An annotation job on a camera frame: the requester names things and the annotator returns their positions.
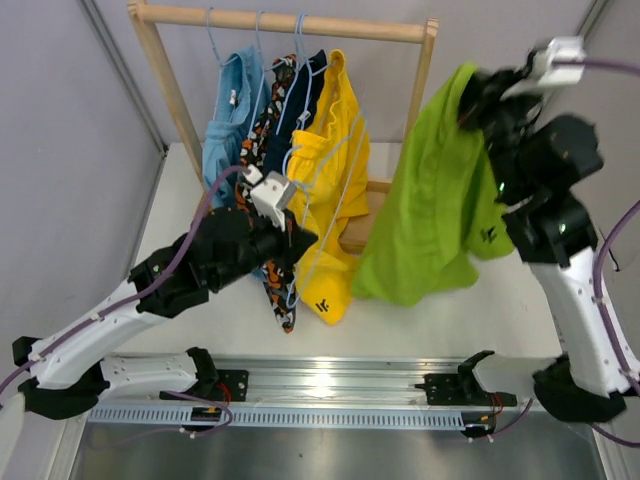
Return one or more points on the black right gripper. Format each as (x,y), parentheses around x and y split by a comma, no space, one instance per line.
(483,92)

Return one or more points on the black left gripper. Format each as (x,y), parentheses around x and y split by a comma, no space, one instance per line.
(293,243)

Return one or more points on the orange camouflage shorts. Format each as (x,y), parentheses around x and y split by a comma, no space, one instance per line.
(265,114)

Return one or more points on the blue hanger of yellow shorts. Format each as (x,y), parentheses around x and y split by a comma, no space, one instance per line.
(325,210)

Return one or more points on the yellow shorts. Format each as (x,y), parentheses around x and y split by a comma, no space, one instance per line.
(335,165)

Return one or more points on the lime green shorts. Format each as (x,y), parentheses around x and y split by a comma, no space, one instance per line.
(441,212)

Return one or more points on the navy blue shorts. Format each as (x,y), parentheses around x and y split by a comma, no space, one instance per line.
(300,111)

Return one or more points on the blue hanger of camouflage shorts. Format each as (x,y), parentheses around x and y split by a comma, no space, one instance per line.
(263,68)

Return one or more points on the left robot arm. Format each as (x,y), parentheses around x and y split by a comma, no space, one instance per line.
(72,371)

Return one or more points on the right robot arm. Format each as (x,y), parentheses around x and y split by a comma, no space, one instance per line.
(535,168)

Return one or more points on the light blue shorts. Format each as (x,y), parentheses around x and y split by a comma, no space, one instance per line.
(230,124)

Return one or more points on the wooden clothes rack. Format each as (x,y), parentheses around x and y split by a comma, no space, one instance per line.
(181,186)

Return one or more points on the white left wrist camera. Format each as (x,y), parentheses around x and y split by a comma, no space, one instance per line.
(270,194)

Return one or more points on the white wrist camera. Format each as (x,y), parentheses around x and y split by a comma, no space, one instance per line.
(270,194)
(553,64)

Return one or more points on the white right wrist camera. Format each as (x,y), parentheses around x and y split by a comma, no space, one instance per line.
(553,64)

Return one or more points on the aluminium mounting rail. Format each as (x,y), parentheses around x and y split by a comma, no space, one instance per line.
(477,397)

